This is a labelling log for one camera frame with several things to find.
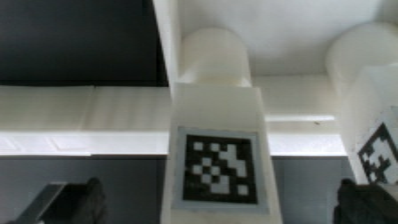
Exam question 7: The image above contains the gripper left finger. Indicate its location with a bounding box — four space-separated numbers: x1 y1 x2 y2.
5 178 108 224

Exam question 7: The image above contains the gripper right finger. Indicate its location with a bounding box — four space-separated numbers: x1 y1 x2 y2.
332 179 398 224

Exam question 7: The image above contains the white U-shaped border fence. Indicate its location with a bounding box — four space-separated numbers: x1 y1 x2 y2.
0 85 344 156

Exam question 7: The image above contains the white chair leg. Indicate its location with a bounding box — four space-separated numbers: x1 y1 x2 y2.
325 22 398 184
161 28 282 224

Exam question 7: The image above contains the white chair seat block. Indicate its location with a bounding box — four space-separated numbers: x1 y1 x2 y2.
152 0 398 133

